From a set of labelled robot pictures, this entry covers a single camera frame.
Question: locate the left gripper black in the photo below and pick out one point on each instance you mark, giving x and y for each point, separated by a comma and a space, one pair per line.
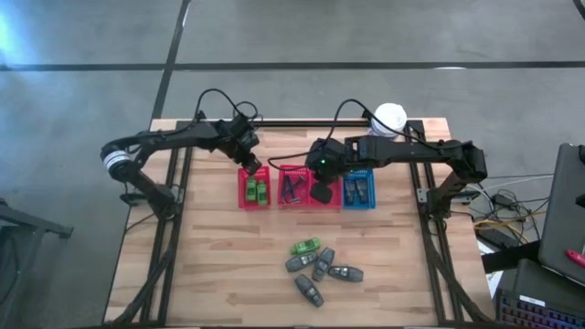
235, 134

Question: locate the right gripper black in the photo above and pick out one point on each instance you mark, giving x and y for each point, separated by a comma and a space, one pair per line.
326, 157

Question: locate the navy blue packaged toothbrush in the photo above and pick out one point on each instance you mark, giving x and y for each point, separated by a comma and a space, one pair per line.
299, 183
288, 188

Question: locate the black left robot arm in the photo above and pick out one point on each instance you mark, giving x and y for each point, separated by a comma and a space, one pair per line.
151, 139

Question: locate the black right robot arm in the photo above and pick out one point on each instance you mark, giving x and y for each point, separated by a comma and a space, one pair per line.
411, 151

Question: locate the small red plastic basket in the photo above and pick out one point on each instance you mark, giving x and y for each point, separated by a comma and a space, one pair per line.
241, 194

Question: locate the wide red plastic basket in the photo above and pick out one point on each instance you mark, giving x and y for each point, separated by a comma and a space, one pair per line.
292, 171

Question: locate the blue plastic basket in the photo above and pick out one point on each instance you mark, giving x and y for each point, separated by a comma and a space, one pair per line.
358, 173

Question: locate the Lysol wipes canister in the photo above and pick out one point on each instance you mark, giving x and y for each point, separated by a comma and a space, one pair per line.
388, 119

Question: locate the black power adapter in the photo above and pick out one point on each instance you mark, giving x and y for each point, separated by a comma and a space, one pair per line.
503, 199

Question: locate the black box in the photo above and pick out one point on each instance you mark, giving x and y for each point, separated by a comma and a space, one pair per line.
507, 258

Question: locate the black metal stand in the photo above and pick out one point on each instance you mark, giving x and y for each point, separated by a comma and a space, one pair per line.
27, 224

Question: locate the grey laptop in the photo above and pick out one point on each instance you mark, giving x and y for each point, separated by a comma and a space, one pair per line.
564, 205

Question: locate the black keyboard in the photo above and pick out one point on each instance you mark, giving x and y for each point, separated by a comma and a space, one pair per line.
539, 315

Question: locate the red tool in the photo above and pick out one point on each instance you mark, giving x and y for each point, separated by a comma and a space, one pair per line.
576, 258

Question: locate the black aluminium table frame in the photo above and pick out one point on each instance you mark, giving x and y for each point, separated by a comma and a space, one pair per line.
297, 123

